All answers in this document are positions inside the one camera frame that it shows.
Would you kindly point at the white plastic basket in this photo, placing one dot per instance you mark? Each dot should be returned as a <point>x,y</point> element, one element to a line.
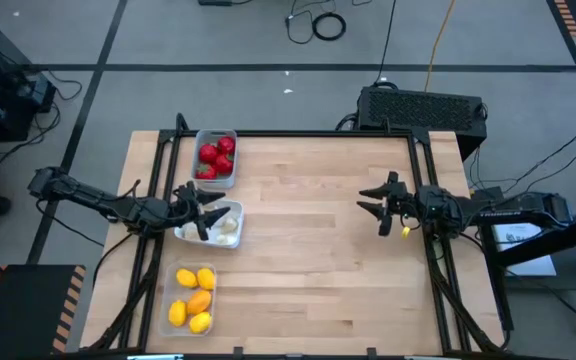
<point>238,236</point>

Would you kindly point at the small yellow gripper tag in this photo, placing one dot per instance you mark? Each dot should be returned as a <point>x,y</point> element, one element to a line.
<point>406,232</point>

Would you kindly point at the black diagonal beam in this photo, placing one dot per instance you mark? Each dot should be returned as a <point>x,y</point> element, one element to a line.
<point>558,240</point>

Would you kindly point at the yellow lemon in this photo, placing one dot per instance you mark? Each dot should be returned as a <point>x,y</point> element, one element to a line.
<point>200,322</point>
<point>186,278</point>
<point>177,313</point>
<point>206,278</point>

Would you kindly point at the small grey plastic basket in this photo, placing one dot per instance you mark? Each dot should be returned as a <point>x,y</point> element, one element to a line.
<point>216,134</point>

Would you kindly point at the white printed paper sheet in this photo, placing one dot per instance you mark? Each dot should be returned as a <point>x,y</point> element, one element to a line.
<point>528,260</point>

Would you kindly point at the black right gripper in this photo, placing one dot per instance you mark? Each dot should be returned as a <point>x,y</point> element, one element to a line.
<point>408,207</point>

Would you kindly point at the small black box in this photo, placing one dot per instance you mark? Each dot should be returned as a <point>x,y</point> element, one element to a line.
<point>485,193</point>

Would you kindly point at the black metal table frame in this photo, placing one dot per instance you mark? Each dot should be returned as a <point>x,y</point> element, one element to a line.
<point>318,133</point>

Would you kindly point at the large black hazard-striped mat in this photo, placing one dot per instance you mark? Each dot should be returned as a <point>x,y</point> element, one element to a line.
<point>23,310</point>

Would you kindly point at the black curved frame bracket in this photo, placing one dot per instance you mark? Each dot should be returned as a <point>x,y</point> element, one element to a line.
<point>182,123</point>

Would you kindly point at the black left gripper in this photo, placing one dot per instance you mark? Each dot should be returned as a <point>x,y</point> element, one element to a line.
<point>185,207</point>

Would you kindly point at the black power strip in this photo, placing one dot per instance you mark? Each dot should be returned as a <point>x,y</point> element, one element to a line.
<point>215,2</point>

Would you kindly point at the red strawberry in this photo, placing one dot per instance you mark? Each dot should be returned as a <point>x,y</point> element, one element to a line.
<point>208,153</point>
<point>223,163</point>
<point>206,172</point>
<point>226,145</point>

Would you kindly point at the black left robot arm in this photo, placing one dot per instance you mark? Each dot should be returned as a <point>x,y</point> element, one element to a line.
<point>93,197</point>

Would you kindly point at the clear plastic container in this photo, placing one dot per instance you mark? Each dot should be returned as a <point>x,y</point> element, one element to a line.
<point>165,295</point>

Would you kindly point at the orange lemon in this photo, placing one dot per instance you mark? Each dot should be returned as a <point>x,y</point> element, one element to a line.
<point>199,301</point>

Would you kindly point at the black computer case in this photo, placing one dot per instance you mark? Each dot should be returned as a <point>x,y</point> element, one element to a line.
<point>418,110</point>

